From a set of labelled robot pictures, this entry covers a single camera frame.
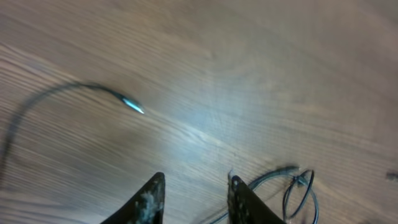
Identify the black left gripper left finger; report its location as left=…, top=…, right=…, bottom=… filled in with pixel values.
left=101, top=172, right=165, bottom=224

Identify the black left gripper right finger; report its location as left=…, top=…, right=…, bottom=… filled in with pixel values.
left=227, top=175, right=285, bottom=224

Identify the black cable bundle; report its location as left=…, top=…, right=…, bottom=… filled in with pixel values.
left=205, top=165, right=320, bottom=224

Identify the black separated usb cable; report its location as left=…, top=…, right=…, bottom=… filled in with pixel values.
left=0, top=81, right=146, bottom=184

